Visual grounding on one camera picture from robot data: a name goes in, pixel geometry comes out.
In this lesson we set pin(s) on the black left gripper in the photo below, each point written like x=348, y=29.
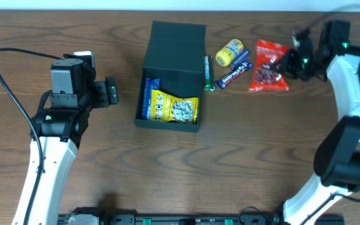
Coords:
x=110, y=90

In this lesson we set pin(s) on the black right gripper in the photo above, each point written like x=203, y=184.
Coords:
x=294, y=63

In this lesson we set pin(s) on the red Hacks candy bag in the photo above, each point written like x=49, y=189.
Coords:
x=264, y=78

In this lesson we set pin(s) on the blue cookie roll pack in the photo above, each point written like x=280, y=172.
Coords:
x=150, y=84

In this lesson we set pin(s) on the yellow Hacks candy bag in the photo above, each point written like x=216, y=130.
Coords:
x=167, y=108

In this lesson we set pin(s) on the black fabric storage box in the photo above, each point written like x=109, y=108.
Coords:
x=175, y=54

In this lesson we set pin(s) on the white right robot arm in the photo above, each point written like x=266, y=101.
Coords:
x=336, y=173

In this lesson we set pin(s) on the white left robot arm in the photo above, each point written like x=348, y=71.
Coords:
x=60, y=121

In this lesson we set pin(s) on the purple Dairy Milk chocolate bar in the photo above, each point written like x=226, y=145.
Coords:
x=238, y=70

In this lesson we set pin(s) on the small blue candy stick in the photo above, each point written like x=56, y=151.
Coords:
x=239, y=59

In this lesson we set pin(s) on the yellow Mentos candy tub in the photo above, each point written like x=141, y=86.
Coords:
x=229, y=52

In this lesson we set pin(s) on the green wrapped snack bar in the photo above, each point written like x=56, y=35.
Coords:
x=209, y=74

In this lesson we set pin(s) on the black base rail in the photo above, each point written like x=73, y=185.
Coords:
x=94, y=215

